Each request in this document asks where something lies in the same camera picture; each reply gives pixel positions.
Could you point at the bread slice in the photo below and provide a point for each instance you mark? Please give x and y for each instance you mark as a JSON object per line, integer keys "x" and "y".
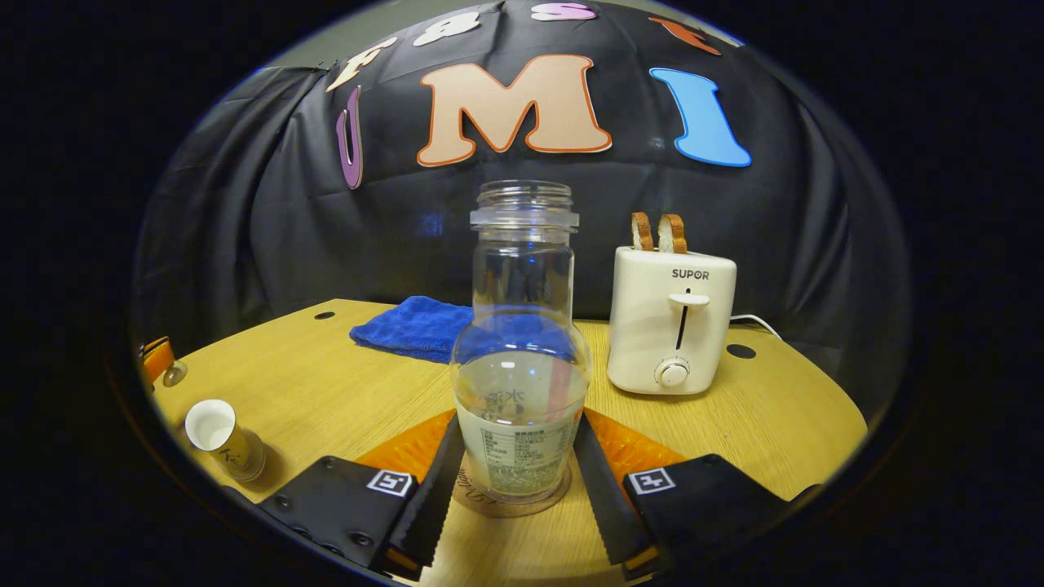
{"x": 643, "y": 232}
{"x": 673, "y": 235}

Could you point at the white toaster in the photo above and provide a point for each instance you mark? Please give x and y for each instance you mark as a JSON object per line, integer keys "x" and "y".
{"x": 652, "y": 334}

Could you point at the black backdrop cloth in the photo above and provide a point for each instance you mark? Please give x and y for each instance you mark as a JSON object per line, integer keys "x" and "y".
{"x": 326, "y": 228}

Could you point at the blue folded towel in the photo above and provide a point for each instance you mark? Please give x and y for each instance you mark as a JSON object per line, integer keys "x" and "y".
{"x": 412, "y": 326}

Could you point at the round brown coaster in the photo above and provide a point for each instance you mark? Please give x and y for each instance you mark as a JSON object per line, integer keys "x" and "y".
{"x": 477, "y": 504}

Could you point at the clear plastic water bottle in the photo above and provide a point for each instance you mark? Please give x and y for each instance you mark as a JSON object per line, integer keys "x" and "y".
{"x": 522, "y": 391}

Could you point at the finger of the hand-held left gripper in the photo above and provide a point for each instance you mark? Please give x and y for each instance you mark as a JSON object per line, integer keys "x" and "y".
{"x": 603, "y": 505}
{"x": 428, "y": 505}
{"x": 157, "y": 359}

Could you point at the yellow white teacup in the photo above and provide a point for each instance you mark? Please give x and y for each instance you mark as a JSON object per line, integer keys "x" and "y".
{"x": 220, "y": 436}

